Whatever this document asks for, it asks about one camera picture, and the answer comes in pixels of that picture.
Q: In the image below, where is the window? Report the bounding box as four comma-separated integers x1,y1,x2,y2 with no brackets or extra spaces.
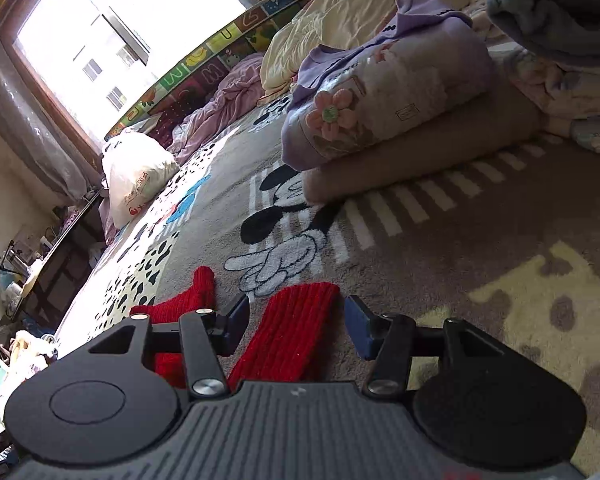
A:
11,0,253,133

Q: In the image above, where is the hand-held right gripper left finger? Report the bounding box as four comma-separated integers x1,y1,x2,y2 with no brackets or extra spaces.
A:
86,293,251,401

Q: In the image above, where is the folded floral quilt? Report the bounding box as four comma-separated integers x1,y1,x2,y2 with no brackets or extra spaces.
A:
281,25,499,171

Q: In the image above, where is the cartoon printed blanket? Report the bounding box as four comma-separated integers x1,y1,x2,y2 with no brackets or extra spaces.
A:
55,55,600,477

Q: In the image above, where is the pink bed sheet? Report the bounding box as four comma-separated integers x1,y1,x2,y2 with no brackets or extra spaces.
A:
169,52,267,166

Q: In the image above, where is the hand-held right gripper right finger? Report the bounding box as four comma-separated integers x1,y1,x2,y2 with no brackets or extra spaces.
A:
343,294,517,401

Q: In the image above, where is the grey fleece blanket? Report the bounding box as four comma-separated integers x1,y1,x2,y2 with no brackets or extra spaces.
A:
486,0,600,67

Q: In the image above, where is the pale floral bedding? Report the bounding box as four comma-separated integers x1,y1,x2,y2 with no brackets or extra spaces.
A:
462,0,600,162

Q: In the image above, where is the folded beige blanket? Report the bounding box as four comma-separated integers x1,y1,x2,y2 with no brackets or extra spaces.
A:
302,80,542,206

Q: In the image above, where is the red knitted sweater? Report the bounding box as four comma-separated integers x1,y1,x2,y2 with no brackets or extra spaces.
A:
129,266,342,394

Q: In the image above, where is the white plastic bag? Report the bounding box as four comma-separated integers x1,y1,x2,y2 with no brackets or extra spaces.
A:
101,127,181,229

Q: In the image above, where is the alphabet foam mat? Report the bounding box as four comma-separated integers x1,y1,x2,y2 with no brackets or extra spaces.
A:
104,0,342,142

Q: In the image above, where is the dark desk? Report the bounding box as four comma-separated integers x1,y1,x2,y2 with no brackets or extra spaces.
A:
4,189,112,328

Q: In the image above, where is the cream quilt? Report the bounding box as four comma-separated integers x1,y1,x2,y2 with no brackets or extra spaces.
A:
260,0,492,97

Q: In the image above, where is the sheer curtain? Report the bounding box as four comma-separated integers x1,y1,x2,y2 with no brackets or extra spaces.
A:
0,45,98,203

